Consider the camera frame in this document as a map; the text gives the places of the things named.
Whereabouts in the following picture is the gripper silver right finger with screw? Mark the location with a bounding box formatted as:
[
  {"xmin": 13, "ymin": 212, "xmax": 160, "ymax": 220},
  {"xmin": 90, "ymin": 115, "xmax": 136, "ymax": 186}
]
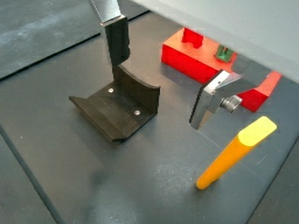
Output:
[{"xmin": 188, "ymin": 69, "xmax": 260, "ymax": 131}]

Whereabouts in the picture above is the red peg board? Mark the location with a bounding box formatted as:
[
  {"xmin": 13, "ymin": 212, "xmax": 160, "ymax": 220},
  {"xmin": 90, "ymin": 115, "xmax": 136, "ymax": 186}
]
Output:
[{"xmin": 162, "ymin": 28, "xmax": 282, "ymax": 112}]

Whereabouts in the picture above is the yellow square-circle peg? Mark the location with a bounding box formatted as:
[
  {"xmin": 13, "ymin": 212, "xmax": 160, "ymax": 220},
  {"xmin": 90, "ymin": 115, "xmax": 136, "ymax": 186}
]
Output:
[{"xmin": 196, "ymin": 116, "xmax": 276, "ymax": 190}]

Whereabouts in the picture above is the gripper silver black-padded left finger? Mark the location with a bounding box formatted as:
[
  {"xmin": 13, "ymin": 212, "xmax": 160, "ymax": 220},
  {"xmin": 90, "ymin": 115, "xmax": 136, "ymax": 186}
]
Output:
[{"xmin": 88, "ymin": 0, "xmax": 131, "ymax": 67}]

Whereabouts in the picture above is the red star peg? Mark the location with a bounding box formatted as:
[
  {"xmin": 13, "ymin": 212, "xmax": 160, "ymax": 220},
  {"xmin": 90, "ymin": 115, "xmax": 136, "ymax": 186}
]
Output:
[{"xmin": 182, "ymin": 28, "xmax": 203, "ymax": 49}]

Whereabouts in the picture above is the black curved part holder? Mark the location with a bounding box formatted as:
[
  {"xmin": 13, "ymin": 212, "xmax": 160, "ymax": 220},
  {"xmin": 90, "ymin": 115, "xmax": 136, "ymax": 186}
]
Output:
[{"xmin": 70, "ymin": 66, "xmax": 160, "ymax": 141}]

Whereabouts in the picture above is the green peg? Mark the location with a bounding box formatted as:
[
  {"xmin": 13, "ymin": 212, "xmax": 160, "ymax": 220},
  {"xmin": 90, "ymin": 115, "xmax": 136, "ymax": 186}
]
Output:
[{"xmin": 215, "ymin": 45, "xmax": 235, "ymax": 63}]

